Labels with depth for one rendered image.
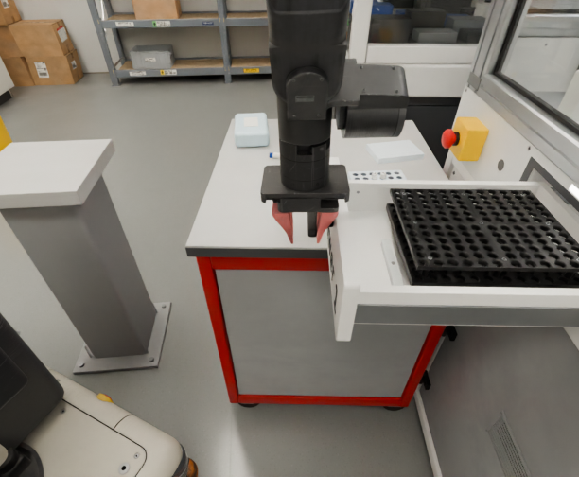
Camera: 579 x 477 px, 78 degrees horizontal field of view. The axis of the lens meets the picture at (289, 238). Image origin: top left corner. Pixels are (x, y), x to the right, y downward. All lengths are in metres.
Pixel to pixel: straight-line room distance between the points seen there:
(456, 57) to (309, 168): 0.98
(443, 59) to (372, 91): 0.96
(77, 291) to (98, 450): 0.46
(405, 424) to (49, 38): 4.46
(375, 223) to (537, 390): 0.38
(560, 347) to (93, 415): 1.02
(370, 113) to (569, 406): 0.53
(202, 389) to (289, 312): 0.63
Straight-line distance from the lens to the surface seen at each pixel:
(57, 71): 4.77
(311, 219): 0.49
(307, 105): 0.33
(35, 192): 1.01
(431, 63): 1.32
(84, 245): 1.13
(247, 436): 1.30
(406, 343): 0.98
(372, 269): 0.54
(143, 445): 1.04
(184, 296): 1.65
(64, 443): 1.12
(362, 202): 0.63
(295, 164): 0.39
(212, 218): 0.76
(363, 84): 0.36
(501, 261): 0.52
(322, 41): 0.29
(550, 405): 0.74
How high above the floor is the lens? 1.21
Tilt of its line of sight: 40 degrees down
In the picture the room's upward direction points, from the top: straight up
